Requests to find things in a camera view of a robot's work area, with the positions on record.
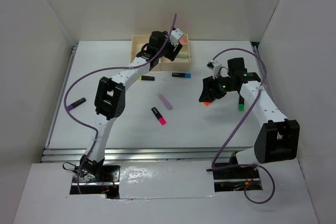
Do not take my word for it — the wooden compartment tray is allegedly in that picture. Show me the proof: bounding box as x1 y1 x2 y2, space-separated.
130 34 192 72

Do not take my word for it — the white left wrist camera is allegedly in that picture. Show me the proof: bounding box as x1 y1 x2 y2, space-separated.
169 28 184 47

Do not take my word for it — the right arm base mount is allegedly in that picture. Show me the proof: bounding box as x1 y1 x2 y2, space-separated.
206 167 259 181

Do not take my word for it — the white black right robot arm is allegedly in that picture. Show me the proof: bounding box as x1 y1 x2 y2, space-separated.
199 58 300 178

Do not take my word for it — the black yellow-capped highlighter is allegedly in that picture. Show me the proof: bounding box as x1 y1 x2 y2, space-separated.
138 76 155 81

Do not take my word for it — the black blue-capped highlighter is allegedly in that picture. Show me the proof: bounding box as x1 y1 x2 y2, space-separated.
172 72 191 79

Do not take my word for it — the black green-capped highlighter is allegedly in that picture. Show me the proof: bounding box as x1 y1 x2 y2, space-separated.
238 95 245 111

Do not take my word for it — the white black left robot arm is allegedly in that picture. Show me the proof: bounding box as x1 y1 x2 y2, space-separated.
77 28 184 182

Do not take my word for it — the pastel green translucent highlighter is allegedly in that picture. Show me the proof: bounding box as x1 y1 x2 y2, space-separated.
176 52 190 60

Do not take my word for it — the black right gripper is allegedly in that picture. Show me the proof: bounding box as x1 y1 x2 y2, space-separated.
198 73 236 102

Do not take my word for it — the black pink-capped highlighter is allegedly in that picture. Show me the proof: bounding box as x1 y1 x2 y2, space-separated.
151 107 166 125

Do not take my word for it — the pastel purple translucent highlighter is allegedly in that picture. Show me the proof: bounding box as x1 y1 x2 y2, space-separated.
156 92 173 110

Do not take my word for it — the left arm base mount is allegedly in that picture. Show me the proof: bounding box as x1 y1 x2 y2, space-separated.
62 162 121 184

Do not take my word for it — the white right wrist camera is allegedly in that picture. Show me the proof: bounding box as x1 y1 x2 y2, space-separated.
207 60 222 79

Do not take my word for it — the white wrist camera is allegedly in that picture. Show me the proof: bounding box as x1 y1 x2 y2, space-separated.
169 28 184 47
207 60 222 79

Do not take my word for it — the white front cover panel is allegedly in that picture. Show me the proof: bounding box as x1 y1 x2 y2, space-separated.
119 161 215 199

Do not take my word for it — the black purple-capped highlighter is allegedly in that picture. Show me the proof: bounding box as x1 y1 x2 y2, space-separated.
66 98 86 111

